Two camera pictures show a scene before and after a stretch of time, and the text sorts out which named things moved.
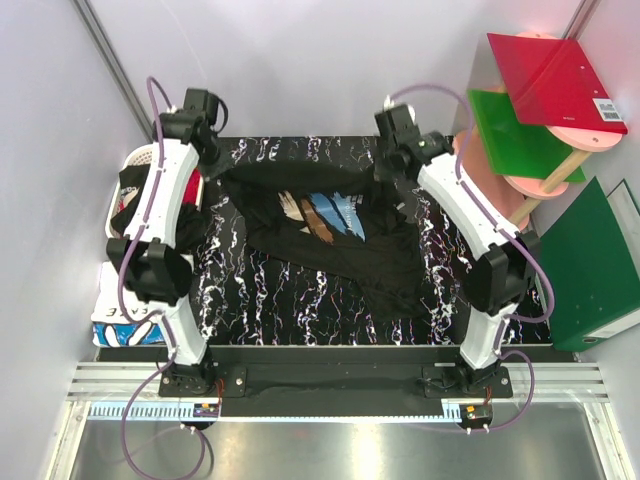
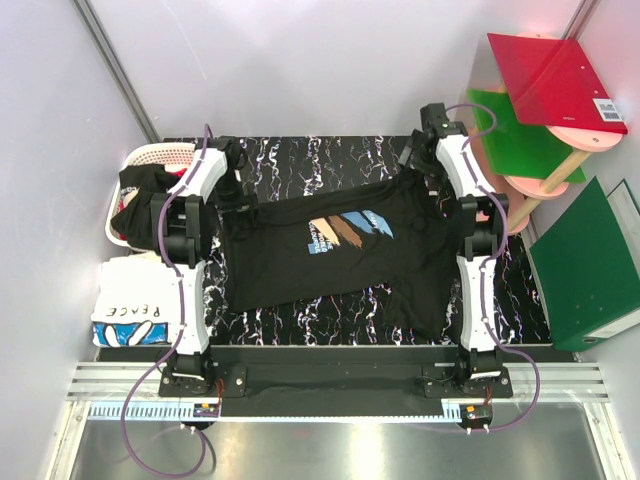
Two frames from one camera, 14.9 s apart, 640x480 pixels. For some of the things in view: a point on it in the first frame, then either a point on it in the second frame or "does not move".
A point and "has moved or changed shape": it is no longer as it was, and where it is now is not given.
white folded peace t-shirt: [121, 319] does not move
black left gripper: [215, 136] -> [239, 204]
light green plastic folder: [514, 149] does not move
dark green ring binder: [592, 251] does not move
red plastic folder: [553, 82] does not move
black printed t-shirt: [342, 216] has moved or changed shape
